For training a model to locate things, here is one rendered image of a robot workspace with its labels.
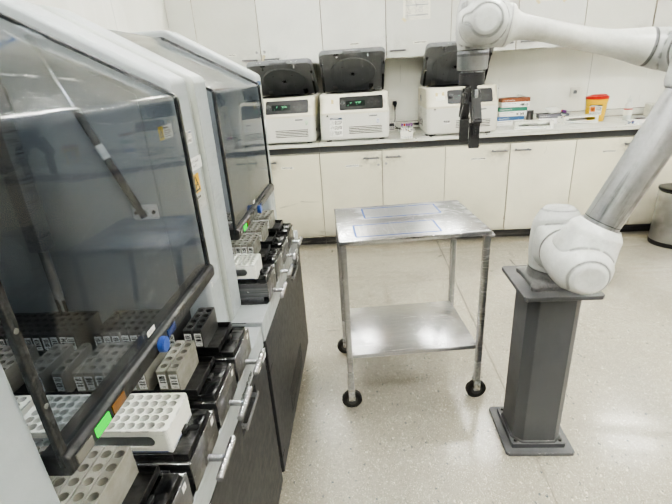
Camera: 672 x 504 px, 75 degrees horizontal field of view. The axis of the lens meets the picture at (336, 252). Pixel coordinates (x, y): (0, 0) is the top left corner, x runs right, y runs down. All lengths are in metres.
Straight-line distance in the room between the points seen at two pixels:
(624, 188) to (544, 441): 1.06
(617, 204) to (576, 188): 2.74
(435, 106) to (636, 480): 2.71
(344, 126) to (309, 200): 0.68
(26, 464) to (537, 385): 1.58
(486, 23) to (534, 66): 3.30
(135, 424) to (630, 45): 1.50
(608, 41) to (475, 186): 2.48
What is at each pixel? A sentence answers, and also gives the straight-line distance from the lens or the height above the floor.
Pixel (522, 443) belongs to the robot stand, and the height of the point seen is 0.04.
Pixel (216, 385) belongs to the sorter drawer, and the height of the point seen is 0.82.
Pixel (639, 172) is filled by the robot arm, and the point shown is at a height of 1.13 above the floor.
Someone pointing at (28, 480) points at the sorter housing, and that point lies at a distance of 0.70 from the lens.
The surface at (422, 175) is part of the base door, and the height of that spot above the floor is 0.59.
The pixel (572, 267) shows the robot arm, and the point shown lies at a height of 0.89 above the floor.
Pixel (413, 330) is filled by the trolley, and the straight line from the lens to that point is 2.13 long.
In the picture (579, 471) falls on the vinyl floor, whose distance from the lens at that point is 2.03.
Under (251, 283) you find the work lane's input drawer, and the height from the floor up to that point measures 0.80.
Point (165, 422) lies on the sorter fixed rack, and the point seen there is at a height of 0.86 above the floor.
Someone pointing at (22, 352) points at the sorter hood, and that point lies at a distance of 0.63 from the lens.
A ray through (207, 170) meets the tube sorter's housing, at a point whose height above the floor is 1.21.
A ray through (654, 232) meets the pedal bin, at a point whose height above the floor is 0.10.
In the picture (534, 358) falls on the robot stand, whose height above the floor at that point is 0.43.
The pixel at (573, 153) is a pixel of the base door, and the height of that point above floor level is 0.71.
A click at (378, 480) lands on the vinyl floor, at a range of 1.86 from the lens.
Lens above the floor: 1.43
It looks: 22 degrees down
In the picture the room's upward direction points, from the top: 4 degrees counter-clockwise
